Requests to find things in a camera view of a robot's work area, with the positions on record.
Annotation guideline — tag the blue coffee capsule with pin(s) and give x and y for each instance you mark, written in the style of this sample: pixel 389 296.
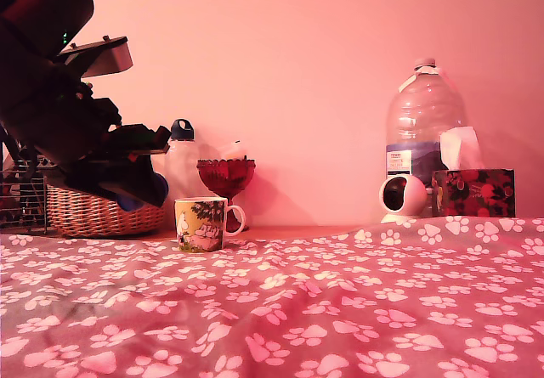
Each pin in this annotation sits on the blue coffee capsule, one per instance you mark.
pixel 160 184

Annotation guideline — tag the pale flask with black cap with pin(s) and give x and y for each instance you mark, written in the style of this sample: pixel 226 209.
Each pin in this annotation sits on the pale flask with black cap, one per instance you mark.
pixel 183 170

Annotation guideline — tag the cartoon print mug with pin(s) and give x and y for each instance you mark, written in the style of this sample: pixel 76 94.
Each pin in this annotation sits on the cartoon print mug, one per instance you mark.
pixel 200 225

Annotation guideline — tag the red glass goblet bowl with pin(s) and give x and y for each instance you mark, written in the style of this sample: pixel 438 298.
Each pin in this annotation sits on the red glass goblet bowl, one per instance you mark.
pixel 225 178

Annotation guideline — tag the pale candle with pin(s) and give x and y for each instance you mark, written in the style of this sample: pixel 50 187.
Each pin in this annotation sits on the pale candle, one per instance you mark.
pixel 234 152

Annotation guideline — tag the paw-print cloth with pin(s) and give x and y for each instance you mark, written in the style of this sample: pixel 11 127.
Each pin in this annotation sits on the paw-print cloth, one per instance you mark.
pixel 272 310

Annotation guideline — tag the large clear plastic water bottle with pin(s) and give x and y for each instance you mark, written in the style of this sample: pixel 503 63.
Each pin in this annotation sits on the large clear plastic water bottle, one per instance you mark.
pixel 421 110

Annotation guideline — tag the white tissue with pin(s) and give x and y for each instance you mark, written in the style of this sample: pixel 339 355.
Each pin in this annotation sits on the white tissue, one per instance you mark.
pixel 461 148

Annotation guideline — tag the floral tissue box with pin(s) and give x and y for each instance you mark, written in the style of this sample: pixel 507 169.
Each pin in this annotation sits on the floral tissue box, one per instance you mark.
pixel 476 193

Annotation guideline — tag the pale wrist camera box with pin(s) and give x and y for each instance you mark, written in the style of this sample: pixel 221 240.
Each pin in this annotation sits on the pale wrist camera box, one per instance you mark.
pixel 115 59

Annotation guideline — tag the small white round camera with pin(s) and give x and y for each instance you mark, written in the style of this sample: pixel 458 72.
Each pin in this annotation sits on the small white round camera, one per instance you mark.
pixel 412 195

